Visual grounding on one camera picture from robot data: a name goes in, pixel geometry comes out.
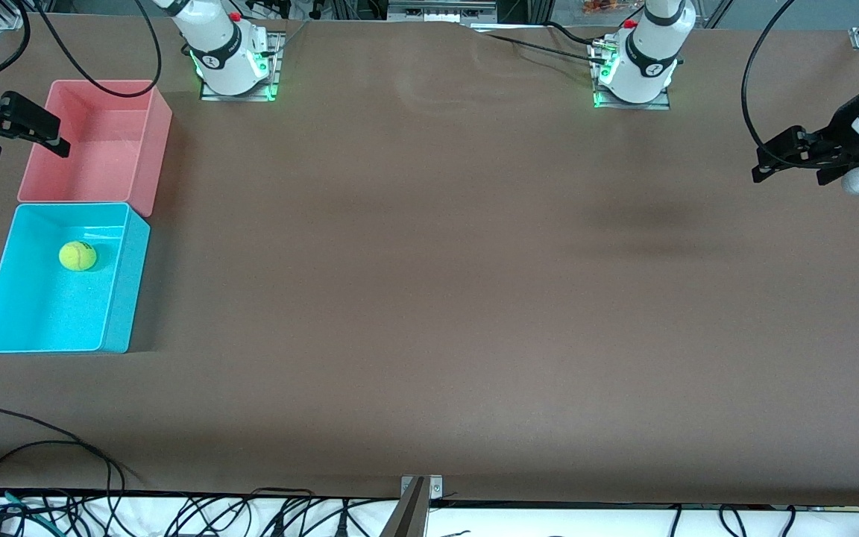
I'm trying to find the yellow-green tennis ball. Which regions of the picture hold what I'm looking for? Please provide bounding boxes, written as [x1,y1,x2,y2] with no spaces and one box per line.
[58,240,98,272]

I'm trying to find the pink plastic bin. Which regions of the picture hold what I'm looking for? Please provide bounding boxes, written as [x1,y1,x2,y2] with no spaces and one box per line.
[16,80,174,218]

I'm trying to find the blue plastic bin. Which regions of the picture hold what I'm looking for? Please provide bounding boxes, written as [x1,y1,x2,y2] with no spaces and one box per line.
[0,202,151,354]

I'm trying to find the grey power strip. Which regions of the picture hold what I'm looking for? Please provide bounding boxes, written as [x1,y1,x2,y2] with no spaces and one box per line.
[387,0,498,22]

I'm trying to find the dark grey beam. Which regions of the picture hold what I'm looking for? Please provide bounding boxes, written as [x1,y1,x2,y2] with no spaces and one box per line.
[379,477,430,537]

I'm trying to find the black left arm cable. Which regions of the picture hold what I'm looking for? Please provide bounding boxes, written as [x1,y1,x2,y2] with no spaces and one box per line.
[741,0,807,169]

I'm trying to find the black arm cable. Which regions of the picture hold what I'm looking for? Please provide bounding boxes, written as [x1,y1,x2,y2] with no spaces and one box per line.
[741,0,807,169]
[34,0,162,98]

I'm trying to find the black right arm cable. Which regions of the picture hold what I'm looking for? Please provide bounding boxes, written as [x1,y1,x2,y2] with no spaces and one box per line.
[34,0,162,98]

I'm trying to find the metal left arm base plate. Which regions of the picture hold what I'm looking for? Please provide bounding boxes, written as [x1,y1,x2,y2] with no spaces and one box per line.
[591,41,671,110]

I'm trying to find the black base power cable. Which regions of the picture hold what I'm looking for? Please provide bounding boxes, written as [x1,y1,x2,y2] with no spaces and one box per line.
[474,22,609,64]

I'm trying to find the thin black looped cable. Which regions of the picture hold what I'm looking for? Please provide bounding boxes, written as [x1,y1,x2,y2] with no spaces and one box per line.
[0,440,126,497]

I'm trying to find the small metal bracket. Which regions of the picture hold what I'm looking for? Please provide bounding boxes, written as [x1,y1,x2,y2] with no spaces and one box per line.
[400,475,444,515]

